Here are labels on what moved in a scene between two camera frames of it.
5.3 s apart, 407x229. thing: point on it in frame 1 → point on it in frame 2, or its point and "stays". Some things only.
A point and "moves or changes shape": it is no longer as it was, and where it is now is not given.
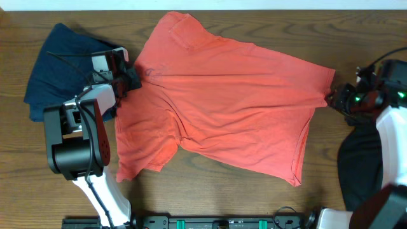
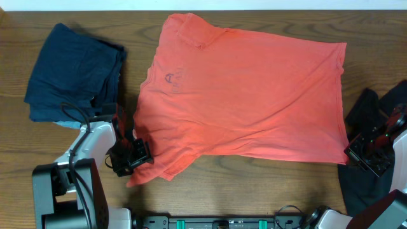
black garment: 360,166 stays
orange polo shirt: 196,84 moves or changes shape
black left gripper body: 130,80 → 140,153
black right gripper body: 347,100 → 378,154
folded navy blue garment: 63,69 stays
